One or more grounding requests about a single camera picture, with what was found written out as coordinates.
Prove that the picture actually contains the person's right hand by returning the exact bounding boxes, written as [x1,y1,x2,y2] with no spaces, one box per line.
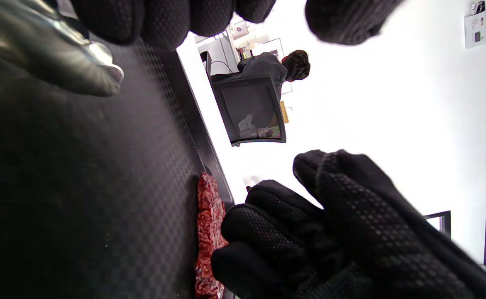
[211,149,486,299]

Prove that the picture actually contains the white emergency wall light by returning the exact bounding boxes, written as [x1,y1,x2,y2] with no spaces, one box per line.
[464,0,486,49]

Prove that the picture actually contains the person's left hand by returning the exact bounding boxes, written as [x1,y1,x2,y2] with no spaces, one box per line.
[71,0,405,50]

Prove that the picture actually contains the silver kitchen tongs red tip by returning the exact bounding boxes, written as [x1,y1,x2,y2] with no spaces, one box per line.
[0,0,125,97]

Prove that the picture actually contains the white lab machine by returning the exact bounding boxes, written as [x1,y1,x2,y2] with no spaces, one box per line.
[228,21,270,50]

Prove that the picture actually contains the black plastic tray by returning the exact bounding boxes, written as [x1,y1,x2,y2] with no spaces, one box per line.
[0,0,236,299]

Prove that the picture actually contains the black mesh office chair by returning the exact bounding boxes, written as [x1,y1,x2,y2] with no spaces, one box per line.
[210,75,288,147]

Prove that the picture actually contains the red raw steak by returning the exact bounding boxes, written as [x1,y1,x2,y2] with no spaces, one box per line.
[195,172,229,299]

